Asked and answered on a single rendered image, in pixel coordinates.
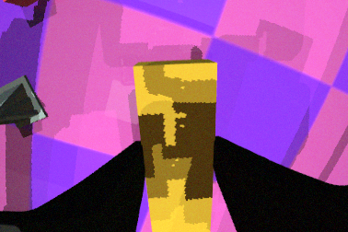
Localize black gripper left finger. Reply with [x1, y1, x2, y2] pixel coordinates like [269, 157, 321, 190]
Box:
[0, 141, 145, 232]

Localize yellow bar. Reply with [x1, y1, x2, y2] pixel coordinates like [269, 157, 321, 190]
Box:
[133, 60, 218, 232]

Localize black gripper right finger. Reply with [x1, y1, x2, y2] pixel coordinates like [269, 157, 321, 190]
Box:
[214, 135, 348, 232]

